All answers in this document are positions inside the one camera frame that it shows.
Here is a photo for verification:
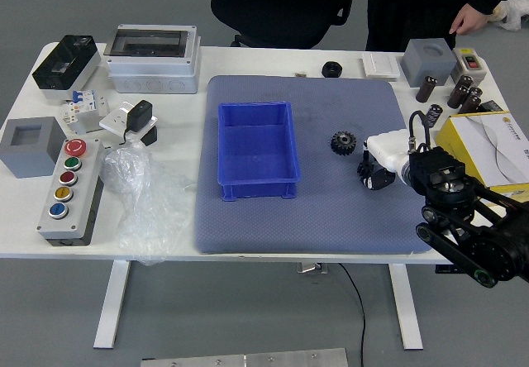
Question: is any grey distribution box clear window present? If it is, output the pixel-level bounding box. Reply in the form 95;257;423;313
106;24;203;94

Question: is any metal plate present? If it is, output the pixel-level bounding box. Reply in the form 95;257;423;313
140;347;349;367

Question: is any white socket panel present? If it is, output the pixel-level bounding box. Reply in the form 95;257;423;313
98;101;160;141

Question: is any black floor cable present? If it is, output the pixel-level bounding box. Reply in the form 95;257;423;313
338;263;367;367

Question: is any white blue circuit breaker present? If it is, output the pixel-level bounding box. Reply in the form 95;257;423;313
69;88;111;135

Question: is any black capacitor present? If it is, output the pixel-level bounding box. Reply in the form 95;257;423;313
424;102;444;129

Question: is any grey five-button control station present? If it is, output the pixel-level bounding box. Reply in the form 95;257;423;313
36;137;106;247

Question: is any white table leg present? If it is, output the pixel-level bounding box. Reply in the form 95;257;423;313
388;264;424;350
93;260;132;350

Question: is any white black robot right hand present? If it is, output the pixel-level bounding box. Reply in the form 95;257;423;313
356;129;412;192

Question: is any small black module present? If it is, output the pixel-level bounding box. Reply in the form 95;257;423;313
479;100;508;116

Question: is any metal under-table bracket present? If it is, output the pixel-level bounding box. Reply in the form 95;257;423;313
296;262;330;275

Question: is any white wall switch panel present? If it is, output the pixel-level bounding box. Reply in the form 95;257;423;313
360;51;402;81

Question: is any black office chair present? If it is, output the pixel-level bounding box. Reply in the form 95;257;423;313
210;0;356;50

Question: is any small black box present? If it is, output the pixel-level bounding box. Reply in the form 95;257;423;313
140;125;159;147

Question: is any black power adapter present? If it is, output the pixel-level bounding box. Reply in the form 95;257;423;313
120;99;154;145

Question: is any person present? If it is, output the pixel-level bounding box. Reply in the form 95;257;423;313
365;0;525;53

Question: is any yellow white cardboard box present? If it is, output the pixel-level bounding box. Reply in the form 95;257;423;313
436;112;529;203

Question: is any clear plastic bag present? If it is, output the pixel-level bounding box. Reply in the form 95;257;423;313
100;141;198;267

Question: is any white plush toy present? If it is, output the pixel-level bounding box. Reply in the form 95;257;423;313
491;0;529;32

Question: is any person's left hand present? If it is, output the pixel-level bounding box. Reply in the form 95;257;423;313
449;2;493;36

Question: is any grey cube square recess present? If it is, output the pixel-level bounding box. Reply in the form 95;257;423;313
0;116;58;179

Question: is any grey cube round recess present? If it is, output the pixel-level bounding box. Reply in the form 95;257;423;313
401;38;452;89

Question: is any blue-grey mat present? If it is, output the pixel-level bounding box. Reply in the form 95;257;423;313
193;74;436;255

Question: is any white orange circuit breaker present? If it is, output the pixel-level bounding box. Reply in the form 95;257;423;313
60;100;83;127

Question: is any grey two-button switch box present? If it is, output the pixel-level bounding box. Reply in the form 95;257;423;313
450;46;489;85

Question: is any large black gear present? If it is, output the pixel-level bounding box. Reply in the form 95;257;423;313
329;130;358;158

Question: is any blue plastic bin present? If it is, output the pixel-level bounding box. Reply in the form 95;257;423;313
217;100;302;203

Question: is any black-lidded white enclosure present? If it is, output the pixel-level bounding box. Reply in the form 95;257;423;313
31;34;102;102

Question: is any brown capacitor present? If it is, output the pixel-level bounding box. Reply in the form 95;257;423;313
458;86;484;115
415;75;439;103
447;74;474;109

